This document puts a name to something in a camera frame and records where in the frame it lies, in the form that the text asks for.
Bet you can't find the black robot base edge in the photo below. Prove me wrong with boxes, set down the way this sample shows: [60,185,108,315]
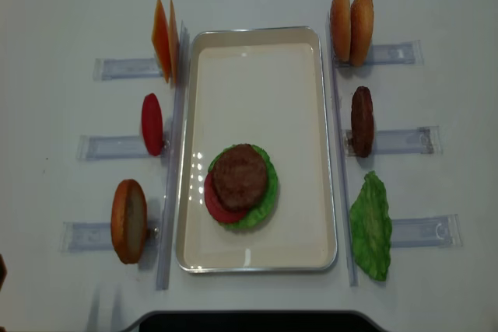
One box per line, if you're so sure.
[139,312,380,331]

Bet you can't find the clear holder for right buns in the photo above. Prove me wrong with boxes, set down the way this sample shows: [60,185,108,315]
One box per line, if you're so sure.
[333,39,424,68]

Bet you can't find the brown meat patty on stack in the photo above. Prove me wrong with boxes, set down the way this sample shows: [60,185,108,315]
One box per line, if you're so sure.
[210,144,268,212]

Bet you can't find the orange cheese slice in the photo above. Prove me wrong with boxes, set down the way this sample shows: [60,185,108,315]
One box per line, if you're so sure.
[151,0,171,82]
[169,0,180,85]

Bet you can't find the clear holder for left bun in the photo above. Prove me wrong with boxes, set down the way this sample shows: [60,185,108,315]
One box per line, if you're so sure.
[59,222,114,253]

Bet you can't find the upright bun half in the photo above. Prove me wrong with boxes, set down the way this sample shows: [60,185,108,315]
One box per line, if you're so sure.
[349,0,374,66]
[110,179,147,264]
[330,0,351,62]

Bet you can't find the clear acrylic rail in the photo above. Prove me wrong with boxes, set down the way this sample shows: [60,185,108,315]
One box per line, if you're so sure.
[326,12,358,287]
[156,22,191,291]

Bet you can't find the orange cheese slice rear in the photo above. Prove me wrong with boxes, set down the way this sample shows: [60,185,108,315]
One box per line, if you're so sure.
[169,0,180,85]

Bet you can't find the red tomato slice on stack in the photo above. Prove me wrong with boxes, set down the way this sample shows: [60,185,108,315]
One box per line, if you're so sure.
[204,172,248,224]

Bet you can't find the right clear acrylic rail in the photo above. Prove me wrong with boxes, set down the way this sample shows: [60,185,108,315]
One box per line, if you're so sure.
[326,12,358,287]

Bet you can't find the upright bun half far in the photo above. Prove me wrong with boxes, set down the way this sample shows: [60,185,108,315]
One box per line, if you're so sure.
[330,0,351,62]

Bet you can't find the upright green lettuce leaf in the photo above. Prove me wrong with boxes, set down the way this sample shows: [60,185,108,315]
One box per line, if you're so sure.
[349,171,392,281]

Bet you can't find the left clear acrylic rail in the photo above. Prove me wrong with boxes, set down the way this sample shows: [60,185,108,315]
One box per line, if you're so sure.
[156,22,191,291]

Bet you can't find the white rectangular metal tray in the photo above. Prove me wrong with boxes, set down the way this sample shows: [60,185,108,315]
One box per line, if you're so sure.
[176,26,337,274]

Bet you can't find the clear holder for tomato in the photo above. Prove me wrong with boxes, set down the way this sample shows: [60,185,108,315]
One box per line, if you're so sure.
[76,135,152,161]

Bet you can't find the clear holder for lettuce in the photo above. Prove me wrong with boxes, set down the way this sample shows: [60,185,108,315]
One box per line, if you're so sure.
[391,215,462,248]

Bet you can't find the upright red tomato slice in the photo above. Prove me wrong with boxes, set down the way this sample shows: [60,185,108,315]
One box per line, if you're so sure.
[141,93,163,156]

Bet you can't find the clear holder for patty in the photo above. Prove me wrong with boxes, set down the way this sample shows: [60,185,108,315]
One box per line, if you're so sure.
[344,126,443,156]

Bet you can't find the upright bun half left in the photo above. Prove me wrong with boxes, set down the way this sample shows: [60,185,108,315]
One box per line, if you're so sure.
[110,179,147,264]

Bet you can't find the upright brown meat patty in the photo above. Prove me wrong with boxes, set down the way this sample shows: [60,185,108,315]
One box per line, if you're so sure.
[351,86,374,158]

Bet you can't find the clear holder for cheese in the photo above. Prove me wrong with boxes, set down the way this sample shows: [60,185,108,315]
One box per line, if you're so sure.
[93,58,163,81]

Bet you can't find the green lettuce leaf on stack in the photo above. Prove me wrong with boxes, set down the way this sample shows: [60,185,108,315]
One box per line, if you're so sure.
[207,145,279,230]

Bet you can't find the orange cheese slice front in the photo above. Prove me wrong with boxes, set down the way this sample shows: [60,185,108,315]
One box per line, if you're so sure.
[151,0,171,82]

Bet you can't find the upright bun half near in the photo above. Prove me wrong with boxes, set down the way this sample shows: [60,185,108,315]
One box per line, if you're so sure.
[349,0,374,66]

